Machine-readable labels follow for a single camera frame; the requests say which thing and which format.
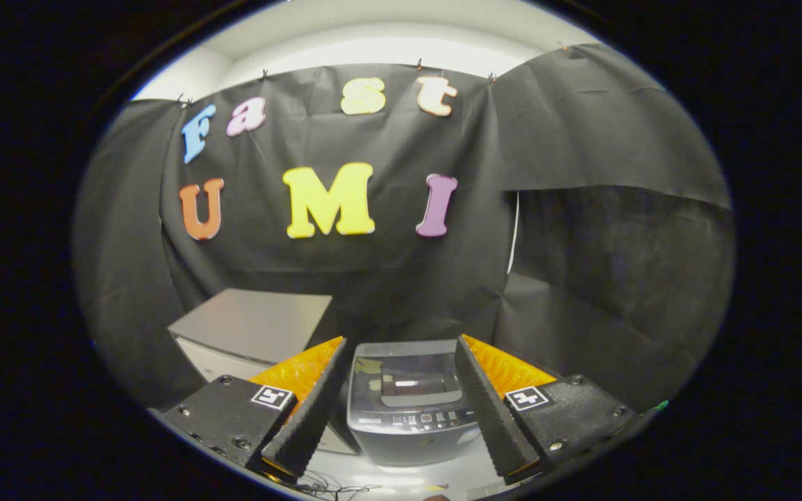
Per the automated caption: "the grey cabinet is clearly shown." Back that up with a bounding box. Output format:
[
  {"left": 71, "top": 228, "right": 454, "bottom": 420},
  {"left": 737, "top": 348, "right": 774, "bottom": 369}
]
[{"left": 168, "top": 289, "right": 360, "bottom": 456}]

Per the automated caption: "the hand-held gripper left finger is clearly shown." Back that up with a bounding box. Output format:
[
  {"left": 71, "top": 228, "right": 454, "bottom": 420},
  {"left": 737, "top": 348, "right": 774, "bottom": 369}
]
[{"left": 162, "top": 336, "right": 348, "bottom": 482}]

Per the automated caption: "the grey washing machine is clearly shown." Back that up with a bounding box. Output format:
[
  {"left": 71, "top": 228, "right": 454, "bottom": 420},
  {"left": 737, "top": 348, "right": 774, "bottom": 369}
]
[{"left": 347, "top": 340, "right": 487, "bottom": 467}]

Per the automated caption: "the thin black cable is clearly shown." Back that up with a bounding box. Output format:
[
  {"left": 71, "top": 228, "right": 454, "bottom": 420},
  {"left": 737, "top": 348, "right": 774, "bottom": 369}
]
[{"left": 295, "top": 470, "right": 382, "bottom": 499}]

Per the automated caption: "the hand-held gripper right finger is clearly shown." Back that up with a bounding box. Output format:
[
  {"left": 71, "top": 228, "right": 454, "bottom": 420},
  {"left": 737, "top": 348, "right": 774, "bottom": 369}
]
[{"left": 453, "top": 333, "right": 640, "bottom": 486}]

